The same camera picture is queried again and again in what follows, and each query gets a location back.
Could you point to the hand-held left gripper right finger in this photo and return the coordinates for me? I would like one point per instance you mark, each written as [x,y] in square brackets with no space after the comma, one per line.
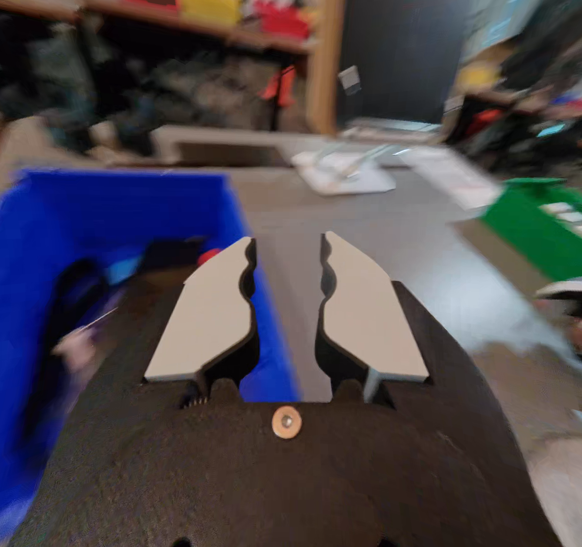
[368,319]

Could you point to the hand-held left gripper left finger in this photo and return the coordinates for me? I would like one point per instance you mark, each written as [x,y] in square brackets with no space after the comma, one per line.
[204,319]

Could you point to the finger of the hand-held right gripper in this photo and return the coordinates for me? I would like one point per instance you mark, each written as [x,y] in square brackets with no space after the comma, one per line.
[561,290]

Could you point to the blue plastic bin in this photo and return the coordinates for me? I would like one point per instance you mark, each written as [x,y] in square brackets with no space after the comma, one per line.
[113,205]

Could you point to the small red item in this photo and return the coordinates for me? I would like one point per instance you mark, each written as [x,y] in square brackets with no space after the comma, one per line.
[209,255]

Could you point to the green plastic bin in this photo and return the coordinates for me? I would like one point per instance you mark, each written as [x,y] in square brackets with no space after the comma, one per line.
[523,224]

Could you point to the white paper sheets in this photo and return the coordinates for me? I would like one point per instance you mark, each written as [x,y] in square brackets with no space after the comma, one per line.
[454,178]

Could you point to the clear acrylic stand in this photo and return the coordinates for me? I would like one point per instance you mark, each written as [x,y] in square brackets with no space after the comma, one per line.
[363,158]

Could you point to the wooden shelf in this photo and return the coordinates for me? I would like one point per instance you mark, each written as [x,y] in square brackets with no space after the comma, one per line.
[325,55]

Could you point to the black wall panel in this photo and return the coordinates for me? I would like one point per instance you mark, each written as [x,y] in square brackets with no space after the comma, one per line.
[400,46]

